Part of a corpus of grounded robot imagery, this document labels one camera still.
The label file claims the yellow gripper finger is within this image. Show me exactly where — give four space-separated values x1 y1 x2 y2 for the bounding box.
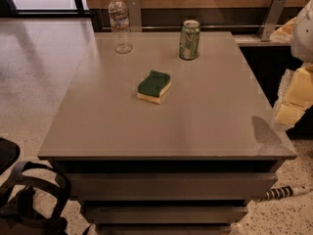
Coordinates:
270 18 296 43
272 66 313 127

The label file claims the green and yellow sponge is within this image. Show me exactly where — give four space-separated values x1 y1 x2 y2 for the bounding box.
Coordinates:
137 70 172 104

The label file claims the black chair seat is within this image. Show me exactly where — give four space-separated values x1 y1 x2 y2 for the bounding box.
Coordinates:
0 138 21 175

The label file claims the green soda can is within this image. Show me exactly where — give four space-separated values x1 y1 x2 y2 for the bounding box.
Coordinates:
179 20 201 61

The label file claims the clear plastic water bottle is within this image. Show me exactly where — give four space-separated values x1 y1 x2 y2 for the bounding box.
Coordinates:
109 0 132 54

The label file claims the left metal bracket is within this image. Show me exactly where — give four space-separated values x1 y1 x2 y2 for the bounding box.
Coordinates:
127 0 142 32

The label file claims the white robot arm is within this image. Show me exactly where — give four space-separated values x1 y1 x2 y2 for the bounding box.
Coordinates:
272 0 313 131

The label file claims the black backpack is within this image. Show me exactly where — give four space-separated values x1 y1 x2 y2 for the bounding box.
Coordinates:
0 161 94 235

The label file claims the black white striped stick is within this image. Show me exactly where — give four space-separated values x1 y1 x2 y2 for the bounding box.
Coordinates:
261 185 310 201

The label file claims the metal bracket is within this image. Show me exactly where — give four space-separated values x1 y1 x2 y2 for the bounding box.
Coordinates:
127 0 142 32
257 0 287 42

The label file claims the right metal bracket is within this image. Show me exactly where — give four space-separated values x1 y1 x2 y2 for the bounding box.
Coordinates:
257 0 287 42

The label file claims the grey drawer cabinet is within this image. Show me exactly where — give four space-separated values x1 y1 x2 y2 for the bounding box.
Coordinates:
39 32 296 235

